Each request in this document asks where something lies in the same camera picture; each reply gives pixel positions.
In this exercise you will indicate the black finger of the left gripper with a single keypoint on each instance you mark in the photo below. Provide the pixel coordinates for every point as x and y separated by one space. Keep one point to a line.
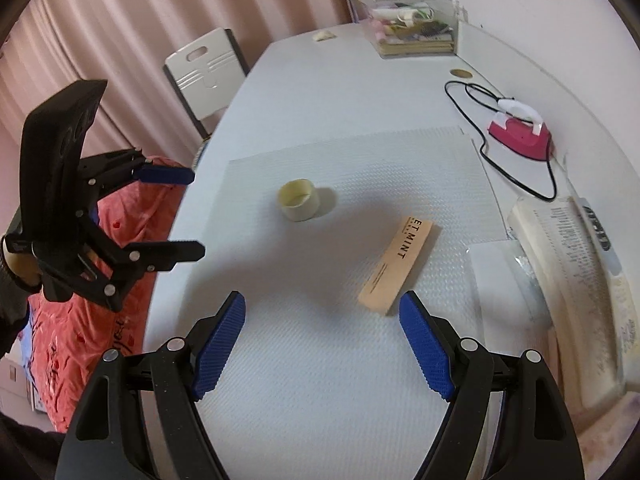
128 264

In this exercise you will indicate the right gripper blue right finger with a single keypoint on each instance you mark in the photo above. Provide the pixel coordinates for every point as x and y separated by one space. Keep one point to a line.
427 344

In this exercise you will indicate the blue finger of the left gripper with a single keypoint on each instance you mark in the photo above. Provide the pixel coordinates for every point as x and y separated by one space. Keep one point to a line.
107 173

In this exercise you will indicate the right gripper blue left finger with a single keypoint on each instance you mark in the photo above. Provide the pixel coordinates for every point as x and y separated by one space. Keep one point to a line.
214 339

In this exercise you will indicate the tan mint box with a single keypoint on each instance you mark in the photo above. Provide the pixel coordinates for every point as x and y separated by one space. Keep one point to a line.
391 271

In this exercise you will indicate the beige tape roll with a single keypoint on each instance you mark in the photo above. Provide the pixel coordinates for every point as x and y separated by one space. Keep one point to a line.
298 200

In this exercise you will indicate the white ribbed desk mat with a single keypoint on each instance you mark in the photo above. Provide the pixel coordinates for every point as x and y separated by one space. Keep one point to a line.
318 386

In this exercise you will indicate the white chair blue cushion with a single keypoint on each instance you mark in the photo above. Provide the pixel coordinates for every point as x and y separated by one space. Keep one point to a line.
205 76

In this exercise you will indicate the pink curtain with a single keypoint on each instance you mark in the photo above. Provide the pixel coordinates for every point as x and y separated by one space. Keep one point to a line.
126 42

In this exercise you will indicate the open white book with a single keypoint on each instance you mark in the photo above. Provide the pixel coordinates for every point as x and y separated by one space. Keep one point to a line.
545 288

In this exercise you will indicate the pink white mini iron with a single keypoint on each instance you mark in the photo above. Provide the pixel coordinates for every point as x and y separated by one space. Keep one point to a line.
519 127

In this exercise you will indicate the small white paper scrap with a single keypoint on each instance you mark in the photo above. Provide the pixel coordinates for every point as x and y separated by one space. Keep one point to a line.
323 35

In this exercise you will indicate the clear organizer box with items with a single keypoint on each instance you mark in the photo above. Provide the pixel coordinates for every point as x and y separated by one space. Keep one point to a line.
402 28

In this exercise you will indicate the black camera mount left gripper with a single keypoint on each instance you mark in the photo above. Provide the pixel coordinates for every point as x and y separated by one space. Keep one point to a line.
52 140

